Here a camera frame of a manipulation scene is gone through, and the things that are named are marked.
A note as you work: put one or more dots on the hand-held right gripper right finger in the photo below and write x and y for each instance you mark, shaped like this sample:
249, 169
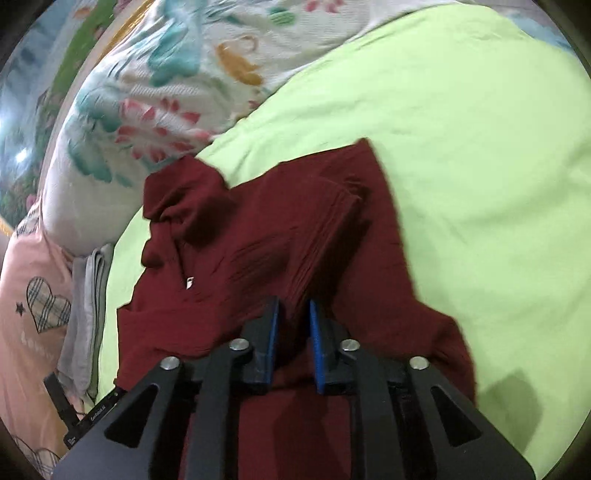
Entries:
316, 342

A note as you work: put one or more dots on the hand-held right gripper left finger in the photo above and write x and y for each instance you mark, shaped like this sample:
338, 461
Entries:
274, 333

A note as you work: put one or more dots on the dark red sweater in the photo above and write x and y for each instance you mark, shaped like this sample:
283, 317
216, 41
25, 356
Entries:
258, 240

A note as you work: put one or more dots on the pink pillow with plaid hearts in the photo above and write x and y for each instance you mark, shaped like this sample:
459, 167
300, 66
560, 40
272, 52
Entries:
27, 350

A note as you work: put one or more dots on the folded grey blanket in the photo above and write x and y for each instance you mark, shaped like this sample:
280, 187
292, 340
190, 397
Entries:
85, 323

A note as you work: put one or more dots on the light green bed sheet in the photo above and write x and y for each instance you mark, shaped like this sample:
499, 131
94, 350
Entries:
461, 161

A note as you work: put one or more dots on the white floral quilt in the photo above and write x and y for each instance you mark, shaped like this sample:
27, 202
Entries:
161, 92

